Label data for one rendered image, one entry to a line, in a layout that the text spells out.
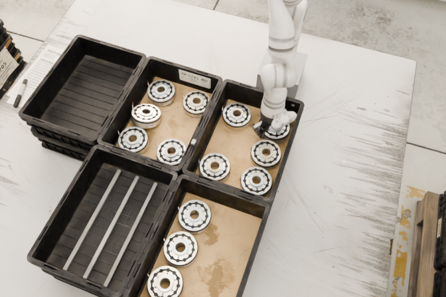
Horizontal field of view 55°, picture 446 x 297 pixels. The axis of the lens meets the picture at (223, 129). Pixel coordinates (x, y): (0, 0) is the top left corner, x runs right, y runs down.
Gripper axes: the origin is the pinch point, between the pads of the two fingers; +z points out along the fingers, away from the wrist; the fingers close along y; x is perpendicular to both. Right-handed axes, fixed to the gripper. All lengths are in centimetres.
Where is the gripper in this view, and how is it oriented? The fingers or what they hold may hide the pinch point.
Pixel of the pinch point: (267, 131)
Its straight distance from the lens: 150.2
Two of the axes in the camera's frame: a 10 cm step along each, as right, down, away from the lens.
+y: -8.4, 4.5, -2.9
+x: 5.4, 7.2, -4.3
